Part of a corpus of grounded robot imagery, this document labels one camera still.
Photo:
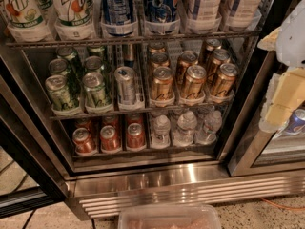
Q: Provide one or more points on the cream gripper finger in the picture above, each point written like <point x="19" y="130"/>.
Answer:
<point x="285" y="93"/>
<point x="268" y="43"/>

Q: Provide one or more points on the red coke can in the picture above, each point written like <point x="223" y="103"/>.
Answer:
<point x="110" y="141"/>
<point x="135" y="136"/>
<point x="84" y="123"/>
<point x="111" y="120"/>
<point x="84" y="144"/>
<point x="134" y="118"/>

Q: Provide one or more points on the blue can behind glass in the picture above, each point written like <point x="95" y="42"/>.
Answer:
<point x="296" y="122"/>

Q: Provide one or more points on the gold can middle right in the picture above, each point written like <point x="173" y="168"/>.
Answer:
<point x="218" y="57"/>

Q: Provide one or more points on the gold can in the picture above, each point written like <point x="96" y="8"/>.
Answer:
<point x="218" y="57"/>
<point x="195" y="78"/>
<point x="184" y="61"/>
<point x="162" y="84"/>
<point x="159" y="59"/>
<point x="224" y="79"/>
<point x="208" y="46"/>
<point x="154" y="47"/>

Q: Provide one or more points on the gold can back right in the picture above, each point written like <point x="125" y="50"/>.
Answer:
<point x="208" y="46"/>

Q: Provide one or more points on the gold can front right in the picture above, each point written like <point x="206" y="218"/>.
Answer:
<point x="224" y="79"/>

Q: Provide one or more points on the right glass fridge door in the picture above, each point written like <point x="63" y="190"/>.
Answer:
<point x="253" y="151"/>

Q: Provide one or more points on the gold can front middle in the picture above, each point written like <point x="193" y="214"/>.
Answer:
<point x="195" y="78"/>

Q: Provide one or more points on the gold can middle centre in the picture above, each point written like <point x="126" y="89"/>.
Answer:
<point x="184" y="61"/>

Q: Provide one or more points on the gold can middle left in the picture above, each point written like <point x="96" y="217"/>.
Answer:
<point x="159" y="59"/>

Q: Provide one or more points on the gold can back left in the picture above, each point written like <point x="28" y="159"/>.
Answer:
<point x="154" y="47"/>

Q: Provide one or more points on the gold can front left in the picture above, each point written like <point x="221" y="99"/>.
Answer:
<point x="162" y="84"/>

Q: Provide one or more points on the dark can behind silver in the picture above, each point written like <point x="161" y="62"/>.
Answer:
<point x="128" y="55"/>

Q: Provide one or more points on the silver can front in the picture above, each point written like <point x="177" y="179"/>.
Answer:
<point x="125" y="81"/>

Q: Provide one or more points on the green can back right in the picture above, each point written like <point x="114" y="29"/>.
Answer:
<point x="100" y="51"/>

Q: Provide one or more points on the green can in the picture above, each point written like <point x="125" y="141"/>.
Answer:
<point x="95" y="88"/>
<point x="63" y="92"/>
<point x="71" y="55"/>
<point x="94" y="64"/>
<point x="61" y="66"/>
<point x="100" y="51"/>

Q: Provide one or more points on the green can middle right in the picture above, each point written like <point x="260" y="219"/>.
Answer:
<point x="94" y="64"/>

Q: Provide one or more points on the green can front right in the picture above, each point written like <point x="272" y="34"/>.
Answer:
<point x="95" y="88"/>

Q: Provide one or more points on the green can back left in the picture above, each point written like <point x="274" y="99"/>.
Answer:
<point x="71" y="55"/>

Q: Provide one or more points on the green can middle left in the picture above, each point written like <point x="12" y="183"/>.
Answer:
<point x="61" y="66"/>

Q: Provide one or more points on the green can front left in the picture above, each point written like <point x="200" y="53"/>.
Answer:
<point x="63" y="92"/>

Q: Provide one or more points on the steel fridge vent grille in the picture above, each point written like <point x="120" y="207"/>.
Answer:
<point x="101" y="197"/>

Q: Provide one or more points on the white drink bottle right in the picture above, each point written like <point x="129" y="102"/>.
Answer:
<point x="238" y="14"/>

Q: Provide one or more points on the white drink bottle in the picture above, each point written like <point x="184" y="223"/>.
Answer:
<point x="202" y="9"/>
<point x="238" y="14"/>

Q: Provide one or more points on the white drink bottle left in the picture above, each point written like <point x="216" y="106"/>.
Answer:
<point x="202" y="9"/>

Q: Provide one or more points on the clear water bottle right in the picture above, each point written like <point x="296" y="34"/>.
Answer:
<point x="212" y="123"/>

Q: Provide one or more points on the clear water bottle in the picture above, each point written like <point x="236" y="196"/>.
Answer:
<point x="212" y="123"/>
<point x="185" y="128"/>
<point x="161" y="132"/>

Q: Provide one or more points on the clear water bottle middle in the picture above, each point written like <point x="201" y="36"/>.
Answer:
<point x="185" y="128"/>

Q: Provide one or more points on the blue drink bottle right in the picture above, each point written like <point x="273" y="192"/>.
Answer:
<point x="160" y="11"/>

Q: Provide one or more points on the blue drink bottle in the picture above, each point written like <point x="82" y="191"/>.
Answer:
<point x="160" y="11"/>
<point x="118" y="16"/>

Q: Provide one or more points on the clear water bottle left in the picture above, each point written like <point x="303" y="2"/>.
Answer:
<point x="161" y="132"/>

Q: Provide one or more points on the blue drink bottle left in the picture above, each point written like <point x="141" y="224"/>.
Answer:
<point x="118" y="16"/>

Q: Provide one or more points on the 7up bottle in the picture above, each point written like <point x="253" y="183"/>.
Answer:
<point x="24" y="14"/>
<point x="72" y="13"/>

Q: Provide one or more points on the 7up bottle far left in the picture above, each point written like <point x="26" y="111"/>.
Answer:
<point x="24" y="14"/>

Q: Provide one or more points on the upper wire shelf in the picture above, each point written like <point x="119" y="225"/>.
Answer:
<point x="130" y="40"/>

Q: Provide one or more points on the wire shelf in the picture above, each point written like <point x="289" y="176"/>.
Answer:
<point x="139" y="111"/>
<point x="130" y="40"/>

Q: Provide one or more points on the middle wire shelf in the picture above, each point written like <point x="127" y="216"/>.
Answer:
<point x="139" y="111"/>

